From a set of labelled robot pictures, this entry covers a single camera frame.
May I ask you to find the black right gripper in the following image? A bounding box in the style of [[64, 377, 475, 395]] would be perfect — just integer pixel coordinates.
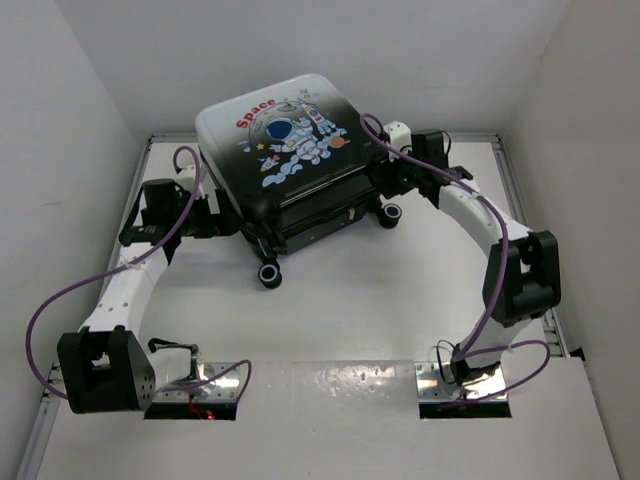
[[376, 142, 425, 198]]

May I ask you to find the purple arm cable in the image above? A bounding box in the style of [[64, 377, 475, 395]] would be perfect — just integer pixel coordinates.
[[24, 145, 252, 401], [360, 113, 551, 406]]

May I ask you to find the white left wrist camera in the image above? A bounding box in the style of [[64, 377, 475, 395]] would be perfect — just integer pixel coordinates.
[[175, 164, 202, 191]]

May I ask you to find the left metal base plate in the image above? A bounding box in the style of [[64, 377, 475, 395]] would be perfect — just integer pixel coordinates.
[[153, 362, 241, 403]]

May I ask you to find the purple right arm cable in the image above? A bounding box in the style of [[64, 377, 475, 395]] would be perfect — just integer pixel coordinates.
[[360, 113, 551, 406]]

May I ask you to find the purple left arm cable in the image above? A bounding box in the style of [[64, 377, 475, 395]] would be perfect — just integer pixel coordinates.
[[24, 145, 252, 401]]

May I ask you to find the metal base plate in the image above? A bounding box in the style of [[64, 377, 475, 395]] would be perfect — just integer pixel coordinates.
[[414, 362, 507, 404], [153, 362, 241, 403]]

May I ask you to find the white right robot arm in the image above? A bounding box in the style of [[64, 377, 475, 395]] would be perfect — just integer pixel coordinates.
[[375, 122, 561, 386]]

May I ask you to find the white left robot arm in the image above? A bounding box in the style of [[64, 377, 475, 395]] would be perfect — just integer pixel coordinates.
[[57, 179, 239, 414]]

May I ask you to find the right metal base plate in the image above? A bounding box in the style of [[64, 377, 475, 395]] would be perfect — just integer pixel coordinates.
[[414, 362, 507, 404]]

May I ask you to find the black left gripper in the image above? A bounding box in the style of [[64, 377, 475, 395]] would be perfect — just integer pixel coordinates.
[[169, 187, 245, 238]]

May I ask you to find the grey suitcase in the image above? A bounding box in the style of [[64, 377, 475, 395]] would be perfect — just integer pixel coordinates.
[[195, 74, 402, 289]]

